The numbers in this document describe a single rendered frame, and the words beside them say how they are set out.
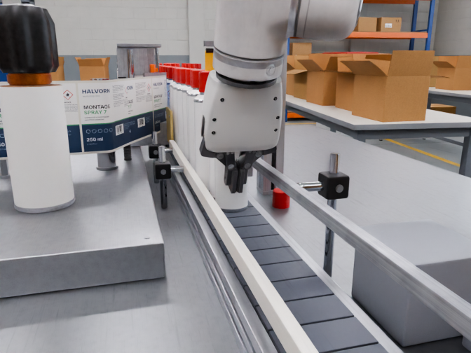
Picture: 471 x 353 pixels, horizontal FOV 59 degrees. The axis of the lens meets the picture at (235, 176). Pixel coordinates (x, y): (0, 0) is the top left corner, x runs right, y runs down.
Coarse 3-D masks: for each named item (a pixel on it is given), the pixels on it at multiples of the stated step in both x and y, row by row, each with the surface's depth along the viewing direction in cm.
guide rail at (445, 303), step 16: (256, 160) 61; (272, 176) 55; (288, 192) 50; (304, 192) 47; (304, 208) 45; (320, 208) 42; (336, 224) 39; (352, 224) 37; (352, 240) 36; (368, 240) 34; (368, 256) 34; (384, 256) 32; (400, 256) 31; (400, 272) 30; (416, 272) 29; (416, 288) 28; (432, 288) 27; (432, 304) 27; (448, 304) 25; (464, 304) 25; (448, 320) 26; (464, 320) 24
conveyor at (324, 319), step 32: (192, 192) 74; (256, 224) 59; (256, 256) 50; (288, 256) 50; (288, 288) 43; (320, 288) 43; (320, 320) 37; (352, 320) 37; (320, 352) 33; (352, 352) 33; (384, 352) 33
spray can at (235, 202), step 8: (216, 160) 63; (216, 168) 63; (224, 168) 62; (216, 176) 64; (216, 184) 64; (224, 184) 63; (216, 192) 64; (224, 192) 63; (216, 200) 65; (224, 200) 63; (232, 200) 63; (240, 200) 64; (224, 208) 64; (232, 208) 63; (240, 208) 64
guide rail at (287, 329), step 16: (176, 144) 97; (192, 176) 70; (208, 192) 62; (208, 208) 57; (224, 224) 50; (224, 240) 49; (240, 240) 46; (240, 256) 42; (256, 272) 39; (256, 288) 37; (272, 288) 36; (272, 304) 34; (272, 320) 34; (288, 320) 32; (288, 336) 30; (304, 336) 30; (288, 352) 30; (304, 352) 28
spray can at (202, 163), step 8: (200, 72) 69; (208, 72) 68; (200, 80) 69; (200, 88) 70; (200, 96) 69; (200, 104) 69; (200, 112) 69; (200, 136) 71; (200, 160) 72; (208, 160) 71; (200, 168) 72; (208, 168) 72; (200, 176) 73; (208, 176) 72; (208, 184) 72
